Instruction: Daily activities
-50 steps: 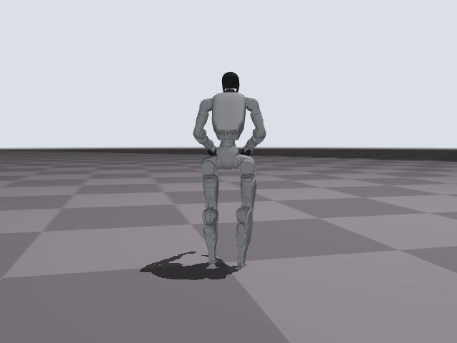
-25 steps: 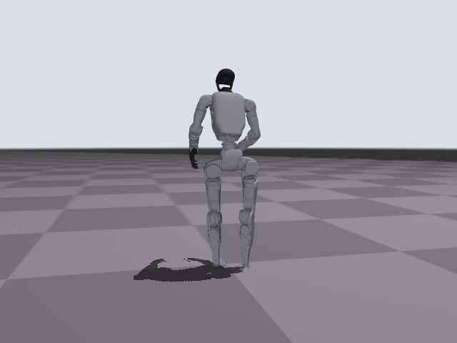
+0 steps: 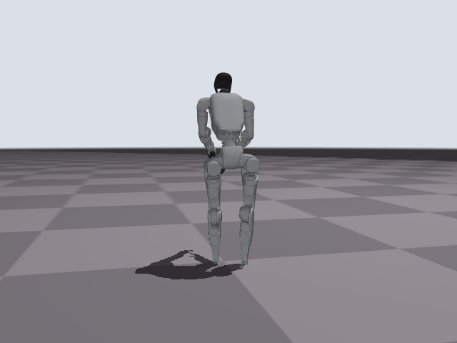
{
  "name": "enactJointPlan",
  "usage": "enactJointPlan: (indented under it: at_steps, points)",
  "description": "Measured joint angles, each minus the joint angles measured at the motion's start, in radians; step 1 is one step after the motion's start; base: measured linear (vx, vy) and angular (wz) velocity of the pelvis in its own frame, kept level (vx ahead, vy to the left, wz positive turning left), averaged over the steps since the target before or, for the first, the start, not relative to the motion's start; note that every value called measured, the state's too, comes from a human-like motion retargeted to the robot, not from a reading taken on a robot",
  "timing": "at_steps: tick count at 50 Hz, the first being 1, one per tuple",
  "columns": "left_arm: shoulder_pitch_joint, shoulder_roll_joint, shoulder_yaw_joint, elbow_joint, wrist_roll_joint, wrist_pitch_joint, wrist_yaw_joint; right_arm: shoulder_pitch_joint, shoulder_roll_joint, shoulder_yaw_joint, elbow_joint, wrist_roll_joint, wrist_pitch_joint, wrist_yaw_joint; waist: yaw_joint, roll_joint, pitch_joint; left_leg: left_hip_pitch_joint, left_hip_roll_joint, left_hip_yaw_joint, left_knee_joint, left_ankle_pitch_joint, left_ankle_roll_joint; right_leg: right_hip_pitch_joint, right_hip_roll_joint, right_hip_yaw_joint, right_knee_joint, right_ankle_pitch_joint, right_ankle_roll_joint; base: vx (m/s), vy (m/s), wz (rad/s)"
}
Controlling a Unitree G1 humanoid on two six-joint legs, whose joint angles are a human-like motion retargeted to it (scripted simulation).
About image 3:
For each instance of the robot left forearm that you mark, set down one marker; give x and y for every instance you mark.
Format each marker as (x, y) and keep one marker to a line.
(208, 144)

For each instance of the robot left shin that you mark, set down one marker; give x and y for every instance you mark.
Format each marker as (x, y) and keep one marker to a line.
(214, 238)

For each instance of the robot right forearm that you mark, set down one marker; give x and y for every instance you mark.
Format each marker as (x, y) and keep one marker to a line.
(243, 143)

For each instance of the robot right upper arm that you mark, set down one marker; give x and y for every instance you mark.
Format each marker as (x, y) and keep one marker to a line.
(248, 107)

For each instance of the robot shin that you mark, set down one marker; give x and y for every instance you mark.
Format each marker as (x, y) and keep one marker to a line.
(214, 238)
(246, 234)

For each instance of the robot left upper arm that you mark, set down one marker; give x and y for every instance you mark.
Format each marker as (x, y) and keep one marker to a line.
(202, 117)

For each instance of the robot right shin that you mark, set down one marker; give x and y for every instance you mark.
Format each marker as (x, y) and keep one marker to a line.
(246, 234)

